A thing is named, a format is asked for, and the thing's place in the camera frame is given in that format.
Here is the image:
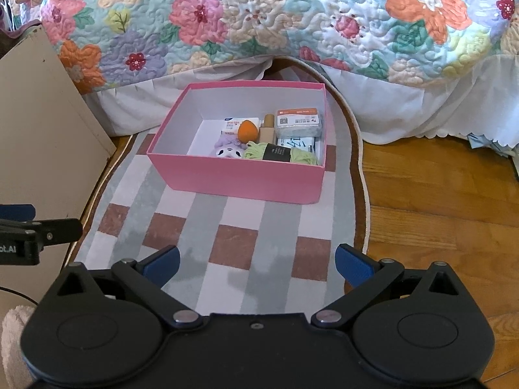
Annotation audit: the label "foundation bottle gold cap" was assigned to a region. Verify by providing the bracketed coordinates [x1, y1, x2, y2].
[258, 114, 276, 144]

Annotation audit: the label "orange makeup sponge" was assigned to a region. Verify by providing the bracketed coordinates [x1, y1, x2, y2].
[237, 120, 259, 144]

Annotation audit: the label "beige cabinet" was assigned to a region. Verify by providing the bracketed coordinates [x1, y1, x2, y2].
[0, 24, 119, 317]

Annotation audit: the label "white fluffy slipper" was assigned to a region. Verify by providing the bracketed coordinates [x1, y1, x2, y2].
[1, 306, 35, 389]

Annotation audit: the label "checkered oval rug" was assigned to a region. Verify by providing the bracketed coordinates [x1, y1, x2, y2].
[77, 59, 369, 315]

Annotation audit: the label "small white tissue pack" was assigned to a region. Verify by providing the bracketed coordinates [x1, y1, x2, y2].
[221, 117, 260, 135]

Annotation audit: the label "green yarn ball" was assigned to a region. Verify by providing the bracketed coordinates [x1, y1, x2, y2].
[243, 141, 319, 166]

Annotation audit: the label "purple plush toy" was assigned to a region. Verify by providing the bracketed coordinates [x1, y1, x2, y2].
[210, 134, 247, 159]

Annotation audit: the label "blue white wipes pack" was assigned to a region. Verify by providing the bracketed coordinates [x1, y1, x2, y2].
[277, 137, 319, 155]

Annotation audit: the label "floral quilt bedspread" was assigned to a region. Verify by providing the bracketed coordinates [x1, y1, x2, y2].
[16, 0, 519, 95]

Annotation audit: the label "papers under bed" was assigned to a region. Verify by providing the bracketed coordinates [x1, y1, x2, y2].
[466, 134, 518, 157]

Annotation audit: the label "pink storage box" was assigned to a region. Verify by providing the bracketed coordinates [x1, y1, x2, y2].
[147, 81, 328, 205]

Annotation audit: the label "black cable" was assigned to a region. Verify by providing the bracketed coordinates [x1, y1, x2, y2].
[0, 284, 40, 307]

